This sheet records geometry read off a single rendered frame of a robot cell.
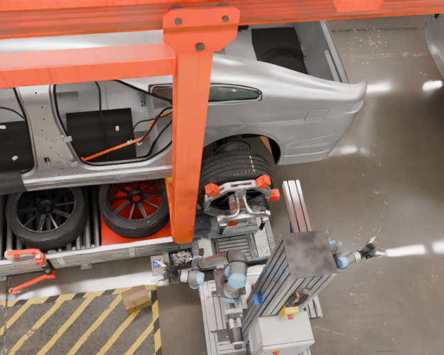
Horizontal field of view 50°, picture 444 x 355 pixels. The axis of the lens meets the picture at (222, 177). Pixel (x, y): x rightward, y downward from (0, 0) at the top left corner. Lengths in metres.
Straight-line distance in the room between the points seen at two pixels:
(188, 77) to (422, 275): 3.55
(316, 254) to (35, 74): 1.61
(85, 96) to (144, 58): 2.28
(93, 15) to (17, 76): 0.48
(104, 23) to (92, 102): 2.51
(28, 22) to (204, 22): 0.67
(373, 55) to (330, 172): 1.91
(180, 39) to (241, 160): 1.90
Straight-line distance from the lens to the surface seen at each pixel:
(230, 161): 3.74
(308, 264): 2.55
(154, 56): 2.22
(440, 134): 6.14
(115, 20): 2.00
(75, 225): 4.28
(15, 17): 2.07
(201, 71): 2.26
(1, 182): 4.09
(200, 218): 4.34
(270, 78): 3.46
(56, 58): 2.25
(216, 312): 3.73
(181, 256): 4.01
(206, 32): 2.00
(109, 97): 4.44
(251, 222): 4.63
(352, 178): 5.35
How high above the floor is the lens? 4.35
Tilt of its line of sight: 60 degrees down
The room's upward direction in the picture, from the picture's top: 11 degrees clockwise
